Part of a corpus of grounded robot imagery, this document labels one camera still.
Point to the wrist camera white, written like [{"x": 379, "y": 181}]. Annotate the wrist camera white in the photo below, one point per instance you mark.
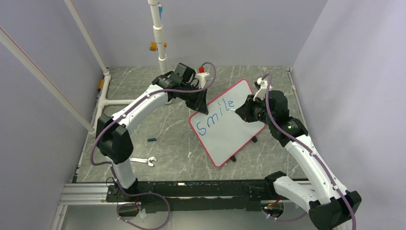
[
  {"x": 263, "y": 86},
  {"x": 199, "y": 79}
]

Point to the silver open-end wrench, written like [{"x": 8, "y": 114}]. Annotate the silver open-end wrench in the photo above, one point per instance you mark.
[{"x": 149, "y": 161}]

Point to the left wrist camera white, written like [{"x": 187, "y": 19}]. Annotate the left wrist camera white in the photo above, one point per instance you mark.
[{"x": 199, "y": 79}]

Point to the pink framed whiteboard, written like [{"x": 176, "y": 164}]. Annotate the pink framed whiteboard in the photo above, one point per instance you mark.
[{"x": 222, "y": 132}]

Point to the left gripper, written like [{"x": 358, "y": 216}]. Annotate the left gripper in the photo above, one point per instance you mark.
[{"x": 200, "y": 104}]

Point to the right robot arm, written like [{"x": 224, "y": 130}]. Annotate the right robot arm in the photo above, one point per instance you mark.
[{"x": 329, "y": 204}]

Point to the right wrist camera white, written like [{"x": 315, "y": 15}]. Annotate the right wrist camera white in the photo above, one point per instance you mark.
[{"x": 263, "y": 86}]

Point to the orange pipe fitting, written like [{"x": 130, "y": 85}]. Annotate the orange pipe fitting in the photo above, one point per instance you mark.
[{"x": 153, "y": 46}]

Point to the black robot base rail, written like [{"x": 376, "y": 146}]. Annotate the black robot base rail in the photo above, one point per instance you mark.
[{"x": 248, "y": 195}]

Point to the white pvc pipe frame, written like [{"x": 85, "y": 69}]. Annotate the white pvc pipe frame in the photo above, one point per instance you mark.
[{"x": 103, "y": 84}]

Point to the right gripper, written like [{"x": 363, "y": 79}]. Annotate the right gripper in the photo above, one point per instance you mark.
[{"x": 245, "y": 110}]

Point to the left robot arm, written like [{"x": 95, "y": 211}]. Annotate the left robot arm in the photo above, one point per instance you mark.
[{"x": 113, "y": 132}]

